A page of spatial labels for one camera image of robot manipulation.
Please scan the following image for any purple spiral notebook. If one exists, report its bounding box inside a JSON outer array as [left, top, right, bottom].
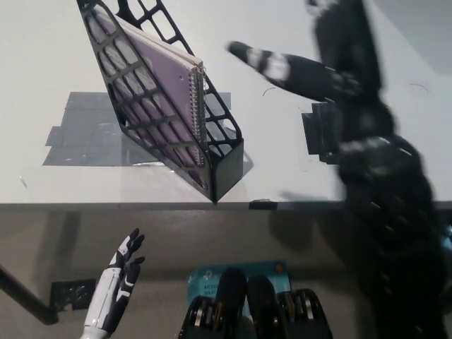
[[87, 8, 208, 187]]

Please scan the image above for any black mesh magazine stand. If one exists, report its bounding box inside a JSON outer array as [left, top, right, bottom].
[[76, 0, 245, 204]]

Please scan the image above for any black floor tape patch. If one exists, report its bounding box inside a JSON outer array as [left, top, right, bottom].
[[50, 278, 97, 312]]

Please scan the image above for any square black tape patch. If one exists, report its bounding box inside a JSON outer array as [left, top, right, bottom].
[[302, 102, 342, 165]]

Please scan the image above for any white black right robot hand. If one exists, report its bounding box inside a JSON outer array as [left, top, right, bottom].
[[225, 0, 393, 145]]

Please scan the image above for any black table leg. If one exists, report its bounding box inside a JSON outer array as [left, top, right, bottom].
[[0, 264, 59, 325]]

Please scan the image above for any small black tape strip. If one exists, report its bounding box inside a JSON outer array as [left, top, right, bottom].
[[249, 198, 278, 210]]

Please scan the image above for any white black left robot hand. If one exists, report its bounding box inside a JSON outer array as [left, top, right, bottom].
[[81, 228, 146, 335]]

